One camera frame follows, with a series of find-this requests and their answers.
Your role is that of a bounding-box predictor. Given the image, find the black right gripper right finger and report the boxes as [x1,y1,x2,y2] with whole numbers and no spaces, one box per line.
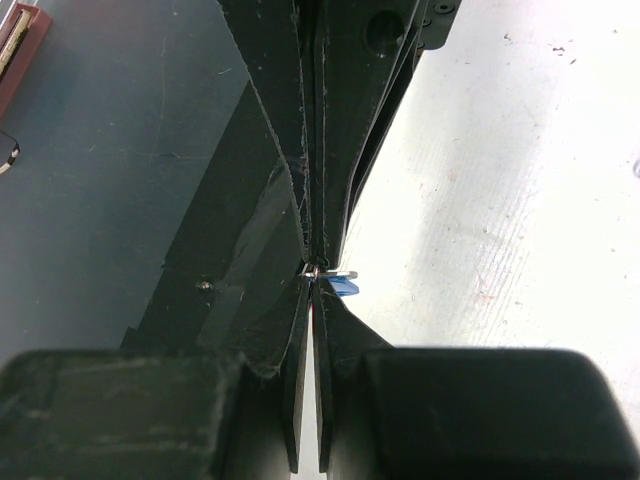
[312,279,392,474]

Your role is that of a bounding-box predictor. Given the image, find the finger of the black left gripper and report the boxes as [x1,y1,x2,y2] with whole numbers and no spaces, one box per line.
[220,0,310,260]
[314,1,422,265]

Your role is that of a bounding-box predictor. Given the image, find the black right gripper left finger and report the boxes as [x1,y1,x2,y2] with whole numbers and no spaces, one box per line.
[252,276,310,474]

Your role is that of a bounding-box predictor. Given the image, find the key with blue tag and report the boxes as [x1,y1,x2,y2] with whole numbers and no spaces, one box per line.
[301,268,360,297]

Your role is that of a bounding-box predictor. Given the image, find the brown box with phone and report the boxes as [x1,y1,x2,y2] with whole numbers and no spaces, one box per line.
[1,1,52,116]

